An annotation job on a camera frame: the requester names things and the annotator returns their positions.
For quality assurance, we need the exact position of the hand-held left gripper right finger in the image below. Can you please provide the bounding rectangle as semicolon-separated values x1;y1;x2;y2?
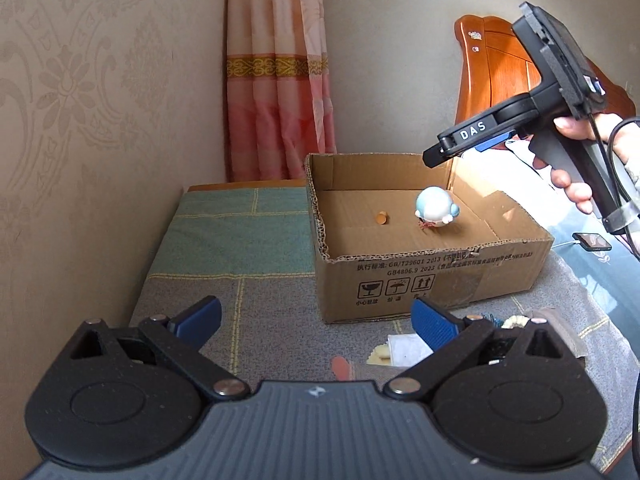
382;296;563;401

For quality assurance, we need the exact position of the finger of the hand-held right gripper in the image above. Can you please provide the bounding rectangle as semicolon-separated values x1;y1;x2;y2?
422;139;458;168
474;130;516;154

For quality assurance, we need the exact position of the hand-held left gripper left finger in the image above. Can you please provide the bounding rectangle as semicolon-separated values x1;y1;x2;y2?
70;295;251;402

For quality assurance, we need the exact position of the white cloth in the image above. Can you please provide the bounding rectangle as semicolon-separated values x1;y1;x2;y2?
387;332;434;366

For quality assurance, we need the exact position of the blue white plush toy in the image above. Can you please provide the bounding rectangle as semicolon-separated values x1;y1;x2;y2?
415;186;462;231

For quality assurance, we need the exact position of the cardboard box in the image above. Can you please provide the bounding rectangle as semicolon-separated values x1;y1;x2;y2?
304;152;555;324

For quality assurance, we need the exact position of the person's right forearm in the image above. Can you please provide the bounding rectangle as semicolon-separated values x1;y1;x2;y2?
620;152;640;193

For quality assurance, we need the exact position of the person's right hand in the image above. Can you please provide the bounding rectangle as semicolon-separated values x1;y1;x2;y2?
532;112;640;217

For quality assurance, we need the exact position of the wooden headboard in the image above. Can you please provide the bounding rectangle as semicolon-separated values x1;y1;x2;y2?
454;14;636;141

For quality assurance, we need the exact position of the wooden side table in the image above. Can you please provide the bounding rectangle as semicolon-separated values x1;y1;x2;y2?
187;179;307;194

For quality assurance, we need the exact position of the black smartphone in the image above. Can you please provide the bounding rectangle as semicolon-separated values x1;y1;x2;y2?
574;232;612;252

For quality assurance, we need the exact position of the pink patterned curtain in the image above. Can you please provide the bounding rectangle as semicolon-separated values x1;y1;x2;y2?
222;0;337;182

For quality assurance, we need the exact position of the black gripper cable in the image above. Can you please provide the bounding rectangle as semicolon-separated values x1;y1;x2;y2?
587;110;640;263

